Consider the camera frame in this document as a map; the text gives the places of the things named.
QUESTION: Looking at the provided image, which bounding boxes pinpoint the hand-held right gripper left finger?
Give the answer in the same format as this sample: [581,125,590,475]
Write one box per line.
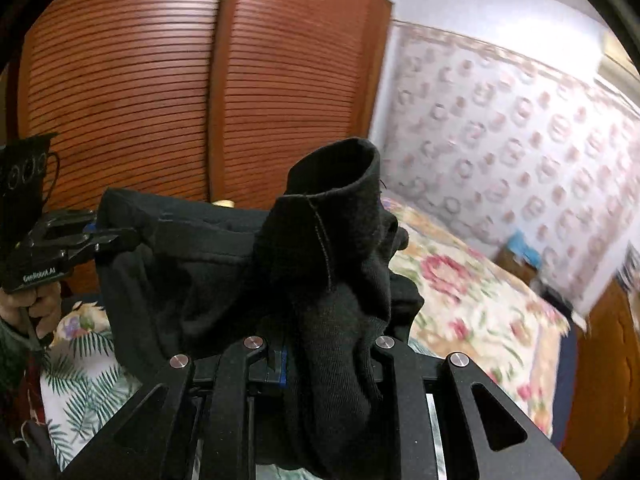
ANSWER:
[59,336,290,480]

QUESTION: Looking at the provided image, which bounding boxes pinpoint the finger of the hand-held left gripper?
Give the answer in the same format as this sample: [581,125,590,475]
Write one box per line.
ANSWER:
[29,209,99,243]
[59,227,139,270]

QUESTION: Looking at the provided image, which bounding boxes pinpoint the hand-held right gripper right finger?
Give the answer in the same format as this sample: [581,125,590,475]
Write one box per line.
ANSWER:
[369,336,582,480]

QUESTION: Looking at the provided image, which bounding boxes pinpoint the black printed t-shirt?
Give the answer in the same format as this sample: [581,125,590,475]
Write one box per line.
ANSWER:
[97,137,426,480]

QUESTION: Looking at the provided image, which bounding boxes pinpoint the person's left forearm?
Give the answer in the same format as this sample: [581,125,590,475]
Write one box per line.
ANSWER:
[0,317,37,397]

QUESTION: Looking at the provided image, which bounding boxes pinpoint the person's left hand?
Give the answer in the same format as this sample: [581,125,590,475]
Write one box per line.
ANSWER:
[0,280,64,348]

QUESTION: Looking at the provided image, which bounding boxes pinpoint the floral blanket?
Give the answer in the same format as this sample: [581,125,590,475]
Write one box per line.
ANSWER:
[382,197,572,437]

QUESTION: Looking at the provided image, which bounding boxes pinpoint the brown slatted wooden wardrobe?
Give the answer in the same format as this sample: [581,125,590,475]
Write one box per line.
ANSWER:
[5,0,394,297]

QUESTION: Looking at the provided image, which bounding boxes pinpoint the navy bed sheet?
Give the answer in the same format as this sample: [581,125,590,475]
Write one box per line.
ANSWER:
[550,329,582,452]

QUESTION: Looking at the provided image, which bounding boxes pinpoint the cardboard box with blue cloth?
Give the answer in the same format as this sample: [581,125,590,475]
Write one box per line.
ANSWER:
[495,232,544,282]

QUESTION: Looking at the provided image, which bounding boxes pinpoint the long wooden side cabinet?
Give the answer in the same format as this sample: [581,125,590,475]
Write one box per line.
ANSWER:
[560,280,640,480]

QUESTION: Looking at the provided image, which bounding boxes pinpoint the ring patterned sheer curtain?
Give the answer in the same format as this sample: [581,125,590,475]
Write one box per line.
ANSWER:
[370,20,640,312]

